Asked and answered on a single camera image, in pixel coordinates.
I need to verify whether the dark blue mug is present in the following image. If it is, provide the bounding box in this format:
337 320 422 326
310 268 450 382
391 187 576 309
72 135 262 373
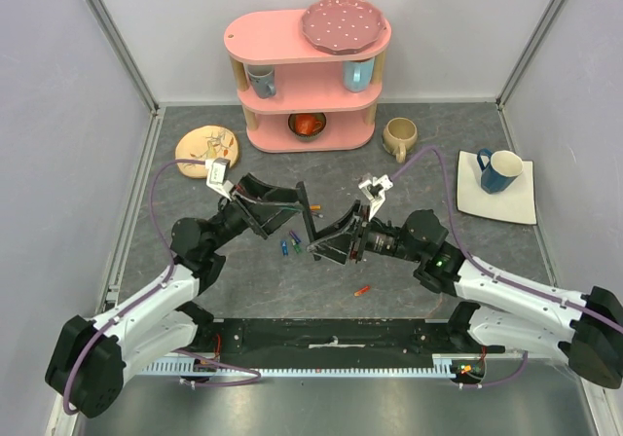
476 149 524 194

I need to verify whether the beige ceramic mug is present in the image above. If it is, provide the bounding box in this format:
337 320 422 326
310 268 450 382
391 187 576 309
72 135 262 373
383 117 418 164

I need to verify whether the grey mug on shelf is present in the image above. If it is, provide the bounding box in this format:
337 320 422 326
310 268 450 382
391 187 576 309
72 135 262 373
246 64 276 99

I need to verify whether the pink three-tier shelf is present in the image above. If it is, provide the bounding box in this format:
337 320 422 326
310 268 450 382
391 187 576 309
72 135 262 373
224 9 392 153

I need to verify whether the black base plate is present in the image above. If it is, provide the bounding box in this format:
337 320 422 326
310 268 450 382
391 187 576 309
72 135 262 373
189 318 485 354

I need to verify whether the red cup in bowl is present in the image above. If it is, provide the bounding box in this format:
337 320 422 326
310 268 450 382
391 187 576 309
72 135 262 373
294 114 324 135

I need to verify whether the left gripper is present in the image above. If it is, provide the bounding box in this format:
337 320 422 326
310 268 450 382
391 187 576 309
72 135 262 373
207 172 305 252

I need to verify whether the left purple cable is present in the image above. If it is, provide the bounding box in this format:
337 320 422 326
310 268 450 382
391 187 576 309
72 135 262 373
61 159 264 417

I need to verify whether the white square plate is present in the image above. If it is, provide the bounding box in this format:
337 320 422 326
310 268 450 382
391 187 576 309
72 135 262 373
456 150 537 226

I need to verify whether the yellow bird painted plate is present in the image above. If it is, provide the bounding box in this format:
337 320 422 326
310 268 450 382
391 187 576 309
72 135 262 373
174 125 240 179

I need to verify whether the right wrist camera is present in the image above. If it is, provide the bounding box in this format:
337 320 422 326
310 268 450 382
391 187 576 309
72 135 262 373
358 173 393 221

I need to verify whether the light blue mug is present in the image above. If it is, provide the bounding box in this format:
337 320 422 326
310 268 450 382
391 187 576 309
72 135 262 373
343 57 375 92

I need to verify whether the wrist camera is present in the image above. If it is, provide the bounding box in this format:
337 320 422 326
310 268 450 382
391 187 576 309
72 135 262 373
358 173 393 221
204 158 234 200

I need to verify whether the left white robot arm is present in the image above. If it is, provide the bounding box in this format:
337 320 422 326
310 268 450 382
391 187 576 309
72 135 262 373
45 174 309 418

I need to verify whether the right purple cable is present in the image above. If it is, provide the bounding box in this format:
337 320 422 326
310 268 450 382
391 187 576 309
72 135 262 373
391 144 623 389

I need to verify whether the light blue cable duct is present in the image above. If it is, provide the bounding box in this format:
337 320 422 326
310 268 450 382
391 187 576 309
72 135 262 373
140 354 461 378

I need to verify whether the purple cable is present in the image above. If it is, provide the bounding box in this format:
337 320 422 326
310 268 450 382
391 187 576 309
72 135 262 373
391 144 623 389
61 159 264 417

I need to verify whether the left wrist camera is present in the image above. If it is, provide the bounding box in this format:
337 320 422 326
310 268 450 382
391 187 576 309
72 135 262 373
204 158 234 200

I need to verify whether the pink dotted plate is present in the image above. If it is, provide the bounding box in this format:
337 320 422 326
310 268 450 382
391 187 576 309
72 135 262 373
301 0 386 55

